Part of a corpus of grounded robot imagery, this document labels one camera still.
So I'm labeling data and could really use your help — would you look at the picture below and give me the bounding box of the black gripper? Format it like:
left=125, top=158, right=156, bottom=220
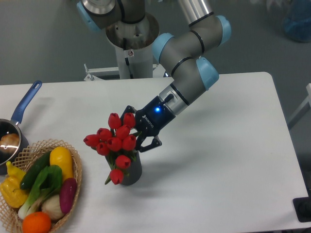
left=121, top=95, right=177, bottom=153

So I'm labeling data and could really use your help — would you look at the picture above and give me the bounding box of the red tulip bouquet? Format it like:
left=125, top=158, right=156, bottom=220
left=83, top=112, right=143, bottom=185

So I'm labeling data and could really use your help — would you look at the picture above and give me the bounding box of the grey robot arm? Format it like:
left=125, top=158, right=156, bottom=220
left=77, top=0, right=231, bottom=152

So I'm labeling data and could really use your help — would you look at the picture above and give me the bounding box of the dark grey ribbed vase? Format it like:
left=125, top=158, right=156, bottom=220
left=104, top=150, right=142, bottom=186

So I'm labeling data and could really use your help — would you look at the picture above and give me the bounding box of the yellow squash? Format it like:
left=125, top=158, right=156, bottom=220
left=50, top=147, right=74, bottom=182

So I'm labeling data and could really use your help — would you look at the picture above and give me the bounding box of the purple eggplant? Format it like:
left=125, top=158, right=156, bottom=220
left=59, top=178, right=77, bottom=214

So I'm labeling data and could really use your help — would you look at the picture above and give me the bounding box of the green bok choy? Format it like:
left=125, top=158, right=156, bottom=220
left=18, top=165, right=62, bottom=219

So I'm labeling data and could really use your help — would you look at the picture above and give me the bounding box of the green cucumber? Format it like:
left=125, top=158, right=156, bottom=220
left=20, top=150, right=51, bottom=190

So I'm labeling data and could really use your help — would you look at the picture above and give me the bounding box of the beige garlic bulb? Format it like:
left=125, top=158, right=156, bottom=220
left=41, top=194, right=65, bottom=221

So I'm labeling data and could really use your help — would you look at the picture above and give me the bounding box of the bread roll in pan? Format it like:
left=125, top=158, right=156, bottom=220
left=0, top=133, right=19, bottom=153

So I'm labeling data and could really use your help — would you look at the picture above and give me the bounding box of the orange fruit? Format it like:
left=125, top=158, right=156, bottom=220
left=22, top=212, right=52, bottom=233

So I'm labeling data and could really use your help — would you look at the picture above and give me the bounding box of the yellow bell pepper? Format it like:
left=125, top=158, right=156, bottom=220
left=0, top=161, right=29, bottom=208

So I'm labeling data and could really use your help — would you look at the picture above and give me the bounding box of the woven wicker basket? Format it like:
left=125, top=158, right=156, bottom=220
left=0, top=138, right=83, bottom=233

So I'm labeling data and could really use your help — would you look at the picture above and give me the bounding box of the black device at table edge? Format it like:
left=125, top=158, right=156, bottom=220
left=293, top=197, right=311, bottom=222

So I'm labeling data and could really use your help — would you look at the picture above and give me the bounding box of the blue object in background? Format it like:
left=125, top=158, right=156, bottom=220
left=282, top=0, right=311, bottom=43

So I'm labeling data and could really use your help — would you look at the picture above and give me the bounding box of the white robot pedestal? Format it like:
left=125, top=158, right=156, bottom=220
left=83, top=13, right=171, bottom=82

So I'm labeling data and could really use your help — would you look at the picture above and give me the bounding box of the blue handled saucepan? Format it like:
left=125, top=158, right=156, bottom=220
left=0, top=81, right=42, bottom=175

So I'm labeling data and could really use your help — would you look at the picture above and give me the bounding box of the white frame at right edge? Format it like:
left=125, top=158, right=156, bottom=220
left=287, top=83, right=311, bottom=130

